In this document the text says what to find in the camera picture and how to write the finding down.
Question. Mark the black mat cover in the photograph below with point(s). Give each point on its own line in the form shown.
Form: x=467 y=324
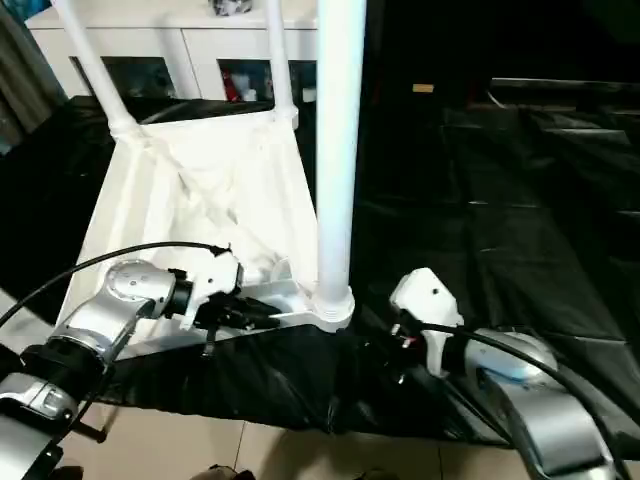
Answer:
x=550 y=200

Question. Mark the black folding stand frame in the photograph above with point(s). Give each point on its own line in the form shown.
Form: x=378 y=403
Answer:
x=95 y=435

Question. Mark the small white jar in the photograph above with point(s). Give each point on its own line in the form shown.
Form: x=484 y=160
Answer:
x=248 y=93
x=309 y=94

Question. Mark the white plastic table top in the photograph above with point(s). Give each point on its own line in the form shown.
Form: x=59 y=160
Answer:
x=150 y=200

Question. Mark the white glass door cabinet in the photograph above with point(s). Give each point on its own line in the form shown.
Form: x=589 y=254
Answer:
x=225 y=40

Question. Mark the red bottle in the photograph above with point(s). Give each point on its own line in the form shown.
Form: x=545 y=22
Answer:
x=228 y=85

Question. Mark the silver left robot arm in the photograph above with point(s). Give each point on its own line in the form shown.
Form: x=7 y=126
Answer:
x=85 y=320

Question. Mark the small tan block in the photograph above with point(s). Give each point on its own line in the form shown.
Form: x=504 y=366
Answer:
x=423 y=88

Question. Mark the dark robot waist part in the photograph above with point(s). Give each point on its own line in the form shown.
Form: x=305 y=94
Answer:
x=372 y=474
x=225 y=472

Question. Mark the dark metal bar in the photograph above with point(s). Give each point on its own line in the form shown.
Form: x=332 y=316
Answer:
x=575 y=82

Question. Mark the grey curtain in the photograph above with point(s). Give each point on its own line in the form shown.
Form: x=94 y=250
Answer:
x=25 y=75

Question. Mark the dark speckled object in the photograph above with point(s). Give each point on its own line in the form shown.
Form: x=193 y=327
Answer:
x=232 y=6

